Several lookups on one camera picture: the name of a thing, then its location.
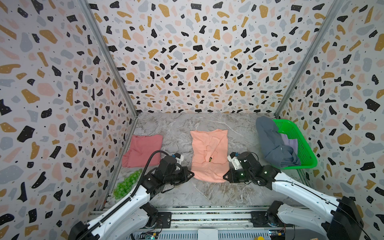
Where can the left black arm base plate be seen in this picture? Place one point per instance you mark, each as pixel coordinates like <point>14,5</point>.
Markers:
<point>159,220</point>

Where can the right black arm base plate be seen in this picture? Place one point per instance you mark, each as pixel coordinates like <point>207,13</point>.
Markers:
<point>262,219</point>

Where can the green plastic ball cluster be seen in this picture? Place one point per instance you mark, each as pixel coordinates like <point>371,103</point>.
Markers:
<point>124,187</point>

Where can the left aluminium corner post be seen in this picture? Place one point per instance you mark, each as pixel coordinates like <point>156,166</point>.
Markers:
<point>84,6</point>

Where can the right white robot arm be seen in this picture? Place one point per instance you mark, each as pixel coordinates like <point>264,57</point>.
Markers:
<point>336,219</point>

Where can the aluminium corner post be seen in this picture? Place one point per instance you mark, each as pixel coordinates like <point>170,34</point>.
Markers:
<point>84,6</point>
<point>331,14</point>

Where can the peach graphic t-shirt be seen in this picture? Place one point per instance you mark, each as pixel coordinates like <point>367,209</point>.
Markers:
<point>210,152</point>

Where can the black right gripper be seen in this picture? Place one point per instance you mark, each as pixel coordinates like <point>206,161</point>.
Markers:
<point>231,175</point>

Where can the right circuit board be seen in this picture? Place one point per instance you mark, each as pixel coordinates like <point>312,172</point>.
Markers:
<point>277,234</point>

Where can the left green circuit board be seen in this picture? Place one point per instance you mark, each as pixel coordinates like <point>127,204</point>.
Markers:
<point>148,236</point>

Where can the folded maroon t-shirt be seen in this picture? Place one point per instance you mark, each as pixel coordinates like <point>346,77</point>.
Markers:
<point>140,150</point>

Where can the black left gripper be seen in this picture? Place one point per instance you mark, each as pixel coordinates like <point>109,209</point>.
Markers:
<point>183,170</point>

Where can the green plastic laundry basket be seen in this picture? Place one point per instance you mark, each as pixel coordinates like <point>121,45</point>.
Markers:
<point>305,153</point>

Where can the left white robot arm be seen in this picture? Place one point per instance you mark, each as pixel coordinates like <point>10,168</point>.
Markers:
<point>134,211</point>

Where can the lavender t-shirt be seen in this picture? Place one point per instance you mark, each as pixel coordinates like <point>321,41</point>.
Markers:
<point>293,143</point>

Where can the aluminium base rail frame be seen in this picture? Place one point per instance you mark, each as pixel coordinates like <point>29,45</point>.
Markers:
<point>205,220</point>

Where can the grey t-shirt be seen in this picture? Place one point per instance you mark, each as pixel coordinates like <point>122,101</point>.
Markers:
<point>272,145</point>

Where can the right aluminium corner post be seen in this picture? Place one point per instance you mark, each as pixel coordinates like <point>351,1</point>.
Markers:
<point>331,14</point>

